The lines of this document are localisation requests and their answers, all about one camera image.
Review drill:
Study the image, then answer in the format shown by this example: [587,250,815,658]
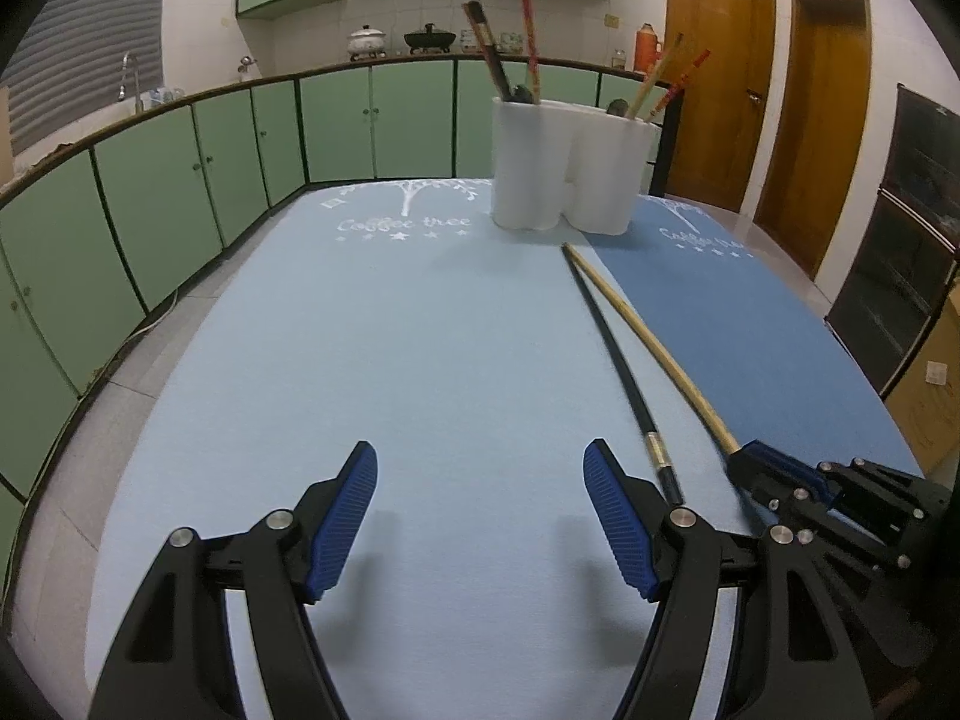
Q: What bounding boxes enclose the green kitchen base cabinets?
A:
[0,56,680,511]

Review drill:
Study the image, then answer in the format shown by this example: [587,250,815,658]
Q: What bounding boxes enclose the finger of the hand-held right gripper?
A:
[726,451,912,563]
[742,441,950,533]

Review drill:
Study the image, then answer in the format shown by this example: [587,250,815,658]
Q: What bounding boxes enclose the brown wooden door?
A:
[664,0,777,215]
[752,0,872,282]

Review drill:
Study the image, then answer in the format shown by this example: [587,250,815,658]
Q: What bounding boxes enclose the white plastic chopstick holder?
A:
[491,96,653,235]

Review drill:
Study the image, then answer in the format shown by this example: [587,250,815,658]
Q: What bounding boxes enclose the grey window blinds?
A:
[0,0,166,158]

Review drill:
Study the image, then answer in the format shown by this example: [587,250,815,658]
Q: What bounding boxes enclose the dark blue printed mat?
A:
[581,195,927,481]

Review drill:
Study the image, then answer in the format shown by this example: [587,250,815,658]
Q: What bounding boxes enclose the black lidded wok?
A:
[403,24,457,55]

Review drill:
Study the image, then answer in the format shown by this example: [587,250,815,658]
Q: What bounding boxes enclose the plain bamboo chopstick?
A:
[562,242,743,455]

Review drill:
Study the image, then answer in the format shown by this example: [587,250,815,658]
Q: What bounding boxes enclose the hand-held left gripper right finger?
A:
[583,439,875,720]

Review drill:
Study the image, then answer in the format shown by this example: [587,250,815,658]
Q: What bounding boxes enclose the white lidded pot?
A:
[347,25,389,61]

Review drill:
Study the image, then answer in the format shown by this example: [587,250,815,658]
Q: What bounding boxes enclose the red thermos flask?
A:
[636,22,665,74]

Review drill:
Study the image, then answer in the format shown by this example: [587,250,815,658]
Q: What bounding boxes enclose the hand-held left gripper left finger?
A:
[88,441,378,720]

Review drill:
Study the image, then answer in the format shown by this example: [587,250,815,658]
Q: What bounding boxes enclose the black glass-front cabinet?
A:
[825,84,960,398]

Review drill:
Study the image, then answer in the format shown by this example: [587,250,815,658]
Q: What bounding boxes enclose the light blue printed mat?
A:
[75,176,766,720]

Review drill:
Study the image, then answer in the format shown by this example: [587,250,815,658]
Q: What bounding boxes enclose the curved metal sink faucet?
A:
[120,51,145,113]

